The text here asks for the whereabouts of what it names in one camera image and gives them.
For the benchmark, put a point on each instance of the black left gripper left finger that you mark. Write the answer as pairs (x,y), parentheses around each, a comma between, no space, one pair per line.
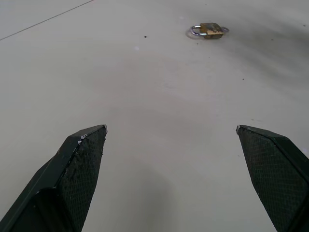
(72,178)

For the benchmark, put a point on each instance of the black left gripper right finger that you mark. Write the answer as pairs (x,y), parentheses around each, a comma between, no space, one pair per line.
(275,174)

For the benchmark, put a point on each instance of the brass padlock with silver shackle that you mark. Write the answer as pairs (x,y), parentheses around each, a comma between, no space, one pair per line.
(209,30)

